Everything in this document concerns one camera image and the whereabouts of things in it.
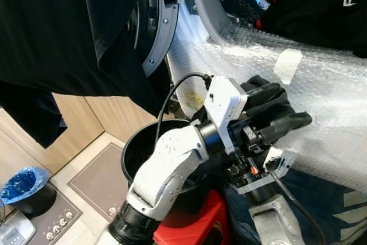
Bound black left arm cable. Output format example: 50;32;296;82
155;72;214;142

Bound black clothes with white logo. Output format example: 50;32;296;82
257;0;367;59

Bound clear bubble wrap sheet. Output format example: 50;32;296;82
166;20;367;195

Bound black bin with blue bag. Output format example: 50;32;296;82
0;167;58;218

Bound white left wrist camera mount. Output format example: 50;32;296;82
204;75;249;155

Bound black plastic bucket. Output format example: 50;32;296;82
120;119;233;214

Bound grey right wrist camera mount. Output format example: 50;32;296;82
235;147;299;195

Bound dark blue striped cloth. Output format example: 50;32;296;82
222;162;367;245

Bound white bathroom scale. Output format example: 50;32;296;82
0;211;36;245

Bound black gloved left gripper finger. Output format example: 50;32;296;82
241;75;289;115
257;111;314;143

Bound beige tape piece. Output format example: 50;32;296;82
274;48;303;85

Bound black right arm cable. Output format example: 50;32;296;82
267;169;327;245

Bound red plastic stool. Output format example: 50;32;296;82
153;189;231;245

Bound black garment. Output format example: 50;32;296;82
0;0;173;149

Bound grey round washer door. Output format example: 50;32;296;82
125;0;186;77

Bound grey floor mat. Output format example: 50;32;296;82
67;142;131;223

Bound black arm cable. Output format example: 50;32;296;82
155;72;214;142
267;169;327;245

